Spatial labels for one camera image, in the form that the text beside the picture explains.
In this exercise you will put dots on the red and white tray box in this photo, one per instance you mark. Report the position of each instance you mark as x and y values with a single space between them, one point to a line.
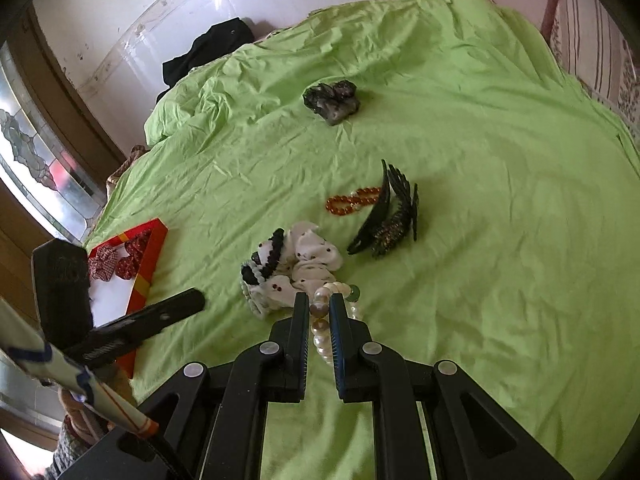
117 297

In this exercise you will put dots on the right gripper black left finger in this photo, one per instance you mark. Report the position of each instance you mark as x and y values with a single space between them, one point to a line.
288 384

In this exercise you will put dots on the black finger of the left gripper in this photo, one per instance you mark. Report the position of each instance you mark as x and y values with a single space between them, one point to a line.
61 286

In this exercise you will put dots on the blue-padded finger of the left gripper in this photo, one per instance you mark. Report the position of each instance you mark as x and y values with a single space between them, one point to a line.
118 338

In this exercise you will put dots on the striped pillow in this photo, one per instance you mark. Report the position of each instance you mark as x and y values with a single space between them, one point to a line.
588 45

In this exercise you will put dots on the white dotted fabric scrunchie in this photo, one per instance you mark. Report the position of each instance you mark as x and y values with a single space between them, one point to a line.
290 261

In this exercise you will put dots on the black garment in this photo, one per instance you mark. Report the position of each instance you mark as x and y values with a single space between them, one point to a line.
220 40

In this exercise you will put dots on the pink checked scrunchie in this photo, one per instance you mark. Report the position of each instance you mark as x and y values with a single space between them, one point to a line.
102 263

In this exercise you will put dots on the brown wooden door frame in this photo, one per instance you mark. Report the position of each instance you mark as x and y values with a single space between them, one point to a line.
57 99

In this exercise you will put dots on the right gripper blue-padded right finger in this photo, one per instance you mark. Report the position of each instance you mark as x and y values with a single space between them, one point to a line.
353 374

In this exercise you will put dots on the dark red dotted scrunchie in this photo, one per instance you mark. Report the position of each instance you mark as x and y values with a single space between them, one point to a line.
128 267

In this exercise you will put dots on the brown knitted blanket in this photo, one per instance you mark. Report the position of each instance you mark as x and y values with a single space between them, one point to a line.
136 152

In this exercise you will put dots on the lime green bed sheet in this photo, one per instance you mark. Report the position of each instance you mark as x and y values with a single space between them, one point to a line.
525 270

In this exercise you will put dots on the black hair claw clip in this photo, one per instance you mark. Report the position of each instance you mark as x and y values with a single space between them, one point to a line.
393 217

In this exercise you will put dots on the dark grey scrunchie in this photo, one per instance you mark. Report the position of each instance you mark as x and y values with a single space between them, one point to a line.
333 102

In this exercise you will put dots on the grey knitted sleeve forearm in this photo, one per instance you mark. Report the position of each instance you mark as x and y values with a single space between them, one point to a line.
79 432

